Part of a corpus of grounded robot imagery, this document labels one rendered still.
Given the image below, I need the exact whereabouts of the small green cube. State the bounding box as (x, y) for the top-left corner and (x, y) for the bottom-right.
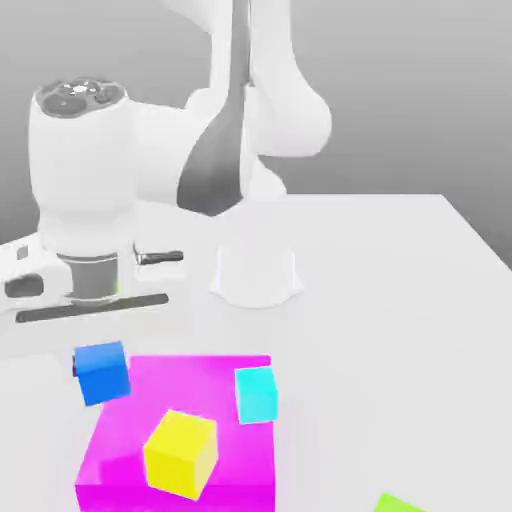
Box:
(373, 492), (430, 512)

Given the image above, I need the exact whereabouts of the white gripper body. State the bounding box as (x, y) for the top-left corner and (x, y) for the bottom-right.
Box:
(0, 290), (186, 358)

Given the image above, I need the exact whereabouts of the small blue cube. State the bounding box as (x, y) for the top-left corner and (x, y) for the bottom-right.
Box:
(73, 340), (132, 408)

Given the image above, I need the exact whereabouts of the large magenta box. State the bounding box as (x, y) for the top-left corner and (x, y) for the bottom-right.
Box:
(74, 354), (278, 512)

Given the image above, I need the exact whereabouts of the small cyan cube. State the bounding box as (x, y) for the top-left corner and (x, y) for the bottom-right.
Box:
(234, 365), (280, 426)

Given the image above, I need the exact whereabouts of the small yellow cube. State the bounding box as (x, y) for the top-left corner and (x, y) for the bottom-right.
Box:
(142, 408), (220, 502)

